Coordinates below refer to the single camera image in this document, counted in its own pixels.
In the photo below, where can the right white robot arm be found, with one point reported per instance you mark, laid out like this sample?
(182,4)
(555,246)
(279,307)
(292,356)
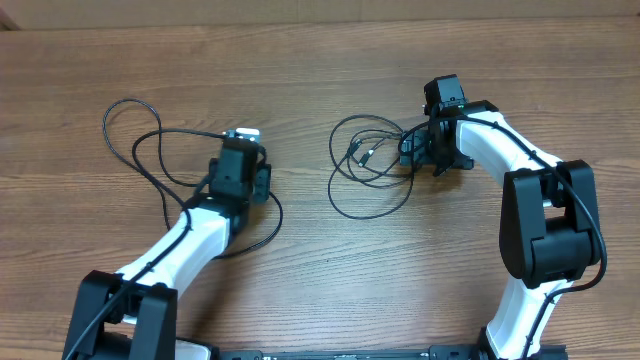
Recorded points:
(549,233)

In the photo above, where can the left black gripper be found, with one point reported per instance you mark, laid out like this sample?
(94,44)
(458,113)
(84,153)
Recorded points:
(261,187)

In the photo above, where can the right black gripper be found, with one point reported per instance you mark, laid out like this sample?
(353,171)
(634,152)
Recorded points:
(419,140)

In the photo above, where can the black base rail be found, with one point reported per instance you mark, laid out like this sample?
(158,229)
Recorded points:
(345,354)

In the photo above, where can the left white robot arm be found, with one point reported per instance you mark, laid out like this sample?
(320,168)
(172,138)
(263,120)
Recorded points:
(132,313)

